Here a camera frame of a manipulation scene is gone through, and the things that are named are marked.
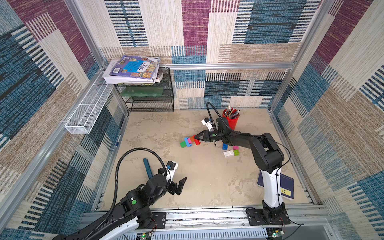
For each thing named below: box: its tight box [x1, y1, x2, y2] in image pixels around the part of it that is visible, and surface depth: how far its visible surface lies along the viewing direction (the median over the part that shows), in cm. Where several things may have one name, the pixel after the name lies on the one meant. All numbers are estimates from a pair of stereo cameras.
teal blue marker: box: [143, 157, 153, 180], surface depth 91 cm
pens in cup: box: [224, 106, 240, 119], surface depth 101 cm
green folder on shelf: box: [120, 86, 164, 97], surface depth 99 cm
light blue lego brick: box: [184, 137, 193, 148], surface depth 96 cm
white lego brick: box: [223, 150, 235, 158], surface depth 96 cm
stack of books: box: [101, 55, 164, 86], surface depth 81 cm
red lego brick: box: [193, 134, 201, 146], surface depth 93 cm
